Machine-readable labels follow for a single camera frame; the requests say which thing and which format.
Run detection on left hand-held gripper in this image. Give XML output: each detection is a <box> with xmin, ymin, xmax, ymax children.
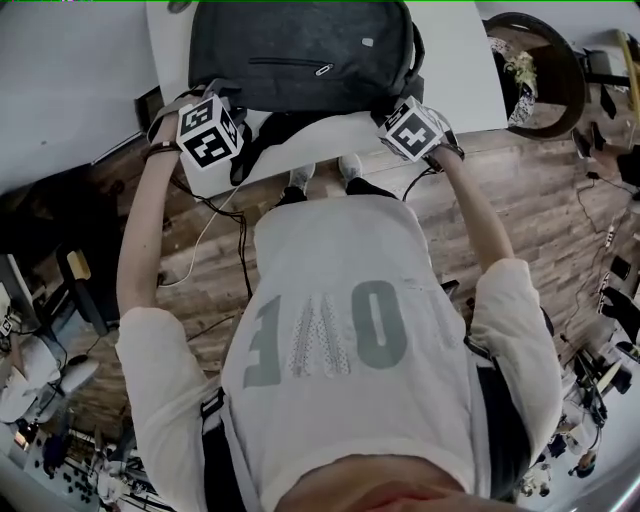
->
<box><xmin>147</xmin><ymin>79</ymin><xmax>246</xmax><ymax>172</ymax></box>

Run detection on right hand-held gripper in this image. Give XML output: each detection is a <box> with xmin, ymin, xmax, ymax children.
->
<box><xmin>371</xmin><ymin>94</ymin><xmax>465</xmax><ymax>164</ymax></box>

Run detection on grey fabric backpack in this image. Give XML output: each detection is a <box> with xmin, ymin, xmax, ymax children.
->
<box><xmin>187</xmin><ymin>0</ymin><xmax>426</xmax><ymax>186</ymax></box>

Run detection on person's right forearm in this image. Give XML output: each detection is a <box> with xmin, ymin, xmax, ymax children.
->
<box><xmin>429</xmin><ymin>147</ymin><xmax>516</xmax><ymax>274</ymax></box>

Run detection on person's left forearm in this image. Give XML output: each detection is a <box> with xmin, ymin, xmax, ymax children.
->
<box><xmin>115</xmin><ymin>144</ymin><xmax>181</xmax><ymax>321</ymax></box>

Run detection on person's right white shoe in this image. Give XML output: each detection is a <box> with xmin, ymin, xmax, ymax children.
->
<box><xmin>338</xmin><ymin>153</ymin><xmax>364</xmax><ymax>184</ymax></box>

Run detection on person's white shoe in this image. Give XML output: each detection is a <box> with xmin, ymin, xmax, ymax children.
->
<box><xmin>289</xmin><ymin>162</ymin><xmax>316</xmax><ymax>194</ymax></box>
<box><xmin>338</xmin><ymin>153</ymin><xmax>364</xmax><ymax>184</ymax></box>

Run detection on person's black trousers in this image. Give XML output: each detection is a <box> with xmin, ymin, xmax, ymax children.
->
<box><xmin>279</xmin><ymin>177</ymin><xmax>399</xmax><ymax>206</ymax></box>

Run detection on person's left white shoe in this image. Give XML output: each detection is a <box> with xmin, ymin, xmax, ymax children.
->
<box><xmin>289</xmin><ymin>162</ymin><xmax>316</xmax><ymax>194</ymax></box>

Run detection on black white patterned cloth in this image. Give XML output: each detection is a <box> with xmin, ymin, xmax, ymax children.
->
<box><xmin>489</xmin><ymin>37</ymin><xmax>539</xmax><ymax>129</ymax></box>

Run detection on pale dried plant bunch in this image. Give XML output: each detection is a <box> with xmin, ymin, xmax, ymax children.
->
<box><xmin>503</xmin><ymin>51</ymin><xmax>539</xmax><ymax>86</ymax></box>

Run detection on round wooden chair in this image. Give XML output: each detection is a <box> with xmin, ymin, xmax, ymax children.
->
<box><xmin>484</xmin><ymin>12</ymin><xmax>586</xmax><ymax>141</ymax></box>

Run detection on black office chair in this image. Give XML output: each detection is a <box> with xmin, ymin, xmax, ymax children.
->
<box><xmin>29</xmin><ymin>244</ymin><xmax>121</xmax><ymax>336</ymax></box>

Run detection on long wooden board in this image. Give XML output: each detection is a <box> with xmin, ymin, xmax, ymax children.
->
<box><xmin>614</xmin><ymin>28</ymin><xmax>640</xmax><ymax>116</ymax></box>

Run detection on person's white printed t-shirt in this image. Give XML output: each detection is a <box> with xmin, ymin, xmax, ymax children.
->
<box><xmin>114</xmin><ymin>194</ymin><xmax>564</xmax><ymax>512</ymax></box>

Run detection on black cable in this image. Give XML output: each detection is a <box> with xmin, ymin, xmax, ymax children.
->
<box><xmin>401</xmin><ymin>167</ymin><xmax>436</xmax><ymax>201</ymax></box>
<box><xmin>169</xmin><ymin>174</ymin><xmax>254</xmax><ymax>301</ymax></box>

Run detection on white cable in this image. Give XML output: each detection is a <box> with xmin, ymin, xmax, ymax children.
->
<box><xmin>157</xmin><ymin>184</ymin><xmax>241</xmax><ymax>289</ymax></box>

